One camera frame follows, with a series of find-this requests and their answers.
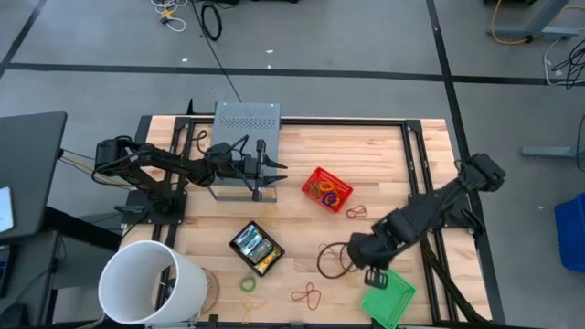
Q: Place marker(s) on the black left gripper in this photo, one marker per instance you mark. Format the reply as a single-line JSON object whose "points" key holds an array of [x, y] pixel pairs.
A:
{"points": [[249, 166]]}

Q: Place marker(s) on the white cylinder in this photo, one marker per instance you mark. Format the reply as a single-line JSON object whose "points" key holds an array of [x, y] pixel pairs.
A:
{"points": [[137, 283]]}

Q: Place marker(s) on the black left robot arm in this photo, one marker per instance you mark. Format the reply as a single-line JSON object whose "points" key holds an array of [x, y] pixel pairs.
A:
{"points": [[155, 160]]}

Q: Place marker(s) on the blue bin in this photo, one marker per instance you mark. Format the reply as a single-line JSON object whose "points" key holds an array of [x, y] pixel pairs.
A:
{"points": [[571, 233]]}

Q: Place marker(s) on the grey table foot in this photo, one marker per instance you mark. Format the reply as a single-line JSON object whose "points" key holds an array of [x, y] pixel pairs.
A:
{"points": [[548, 152]]}

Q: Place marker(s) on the green plastic basket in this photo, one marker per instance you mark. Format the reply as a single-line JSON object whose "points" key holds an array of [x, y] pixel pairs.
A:
{"points": [[393, 306]]}

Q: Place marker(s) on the grey table leg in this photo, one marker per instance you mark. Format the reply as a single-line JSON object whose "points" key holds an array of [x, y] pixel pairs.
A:
{"points": [[548, 13]]}

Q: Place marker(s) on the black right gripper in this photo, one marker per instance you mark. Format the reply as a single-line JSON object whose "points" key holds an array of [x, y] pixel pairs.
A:
{"points": [[375, 279]]}

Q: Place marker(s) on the black desk leg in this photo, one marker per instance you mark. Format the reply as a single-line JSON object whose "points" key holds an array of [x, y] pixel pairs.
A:
{"points": [[82, 228]]}

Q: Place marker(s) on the black plastic basket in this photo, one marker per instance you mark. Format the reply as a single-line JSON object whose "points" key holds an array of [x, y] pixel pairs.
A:
{"points": [[230, 244]]}

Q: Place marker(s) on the red plastic basket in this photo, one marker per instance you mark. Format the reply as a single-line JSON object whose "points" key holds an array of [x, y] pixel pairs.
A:
{"points": [[320, 173]]}

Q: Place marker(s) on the white tablet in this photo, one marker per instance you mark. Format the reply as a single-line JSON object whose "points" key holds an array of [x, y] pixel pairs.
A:
{"points": [[5, 210]]}

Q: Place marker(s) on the dark laptop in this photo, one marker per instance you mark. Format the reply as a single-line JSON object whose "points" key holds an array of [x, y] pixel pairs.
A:
{"points": [[3, 269]]}

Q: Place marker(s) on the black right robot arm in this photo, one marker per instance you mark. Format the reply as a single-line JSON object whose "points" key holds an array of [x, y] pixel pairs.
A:
{"points": [[411, 219]]}

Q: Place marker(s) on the grey perforated metal shelf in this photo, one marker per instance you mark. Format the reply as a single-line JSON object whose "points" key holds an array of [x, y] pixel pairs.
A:
{"points": [[247, 119]]}

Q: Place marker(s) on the black clamp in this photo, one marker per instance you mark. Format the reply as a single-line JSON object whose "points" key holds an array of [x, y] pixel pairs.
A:
{"points": [[191, 109]]}

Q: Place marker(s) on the plastic crayon pack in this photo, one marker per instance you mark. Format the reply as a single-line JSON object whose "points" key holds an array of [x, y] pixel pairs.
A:
{"points": [[259, 249]]}

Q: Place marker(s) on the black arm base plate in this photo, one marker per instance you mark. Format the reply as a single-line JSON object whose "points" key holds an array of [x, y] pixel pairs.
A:
{"points": [[464, 219], [176, 217]]}

